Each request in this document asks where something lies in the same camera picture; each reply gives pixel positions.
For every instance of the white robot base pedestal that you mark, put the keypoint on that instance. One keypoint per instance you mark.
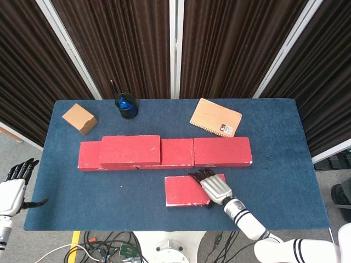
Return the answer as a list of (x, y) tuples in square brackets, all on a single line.
[(170, 246)]

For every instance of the robot right white arm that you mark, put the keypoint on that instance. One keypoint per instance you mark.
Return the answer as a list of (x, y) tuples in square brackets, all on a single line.
[(249, 223)]

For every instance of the kraft spiral notebook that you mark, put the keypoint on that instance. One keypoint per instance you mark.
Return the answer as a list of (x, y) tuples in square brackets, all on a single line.
[(215, 116)]

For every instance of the black rubber wheel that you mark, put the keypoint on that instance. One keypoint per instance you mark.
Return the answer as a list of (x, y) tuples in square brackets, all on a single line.
[(341, 194)]

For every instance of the blue table cloth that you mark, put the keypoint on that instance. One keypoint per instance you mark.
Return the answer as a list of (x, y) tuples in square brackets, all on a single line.
[(274, 178)]

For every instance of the thin black pen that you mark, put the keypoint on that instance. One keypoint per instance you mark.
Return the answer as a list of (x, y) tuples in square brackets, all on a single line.
[(113, 87)]

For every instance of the green circuit board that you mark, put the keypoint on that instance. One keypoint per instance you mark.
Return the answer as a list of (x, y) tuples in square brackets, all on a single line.
[(127, 250)]

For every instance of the robot left five-finger hand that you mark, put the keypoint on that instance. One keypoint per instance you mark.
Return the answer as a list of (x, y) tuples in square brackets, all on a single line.
[(11, 195)]

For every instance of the yellow floor tape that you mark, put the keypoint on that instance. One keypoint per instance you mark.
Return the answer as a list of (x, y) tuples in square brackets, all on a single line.
[(74, 241)]

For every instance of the brown cardboard box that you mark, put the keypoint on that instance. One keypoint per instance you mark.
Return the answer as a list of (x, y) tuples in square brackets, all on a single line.
[(78, 116)]

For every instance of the red brick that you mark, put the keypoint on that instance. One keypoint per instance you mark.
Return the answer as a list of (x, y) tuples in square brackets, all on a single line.
[(222, 150), (129, 149), (182, 190), (176, 152), (87, 156)]

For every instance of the robot right five-finger hand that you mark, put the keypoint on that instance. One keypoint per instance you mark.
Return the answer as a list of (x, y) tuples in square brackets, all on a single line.
[(216, 189)]

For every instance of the black mesh pen cup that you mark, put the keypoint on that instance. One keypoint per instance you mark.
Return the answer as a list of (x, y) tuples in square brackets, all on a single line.
[(129, 114)]

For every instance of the robot left white arm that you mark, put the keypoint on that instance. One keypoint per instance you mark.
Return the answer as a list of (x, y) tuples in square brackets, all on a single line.
[(5, 231)]

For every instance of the brown pleated partition screen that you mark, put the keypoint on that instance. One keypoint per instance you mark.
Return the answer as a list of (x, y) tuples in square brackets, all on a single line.
[(233, 41), (24, 68), (118, 41), (329, 82)]

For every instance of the blue object in cup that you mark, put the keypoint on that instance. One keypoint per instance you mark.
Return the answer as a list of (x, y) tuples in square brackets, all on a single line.
[(124, 104)]

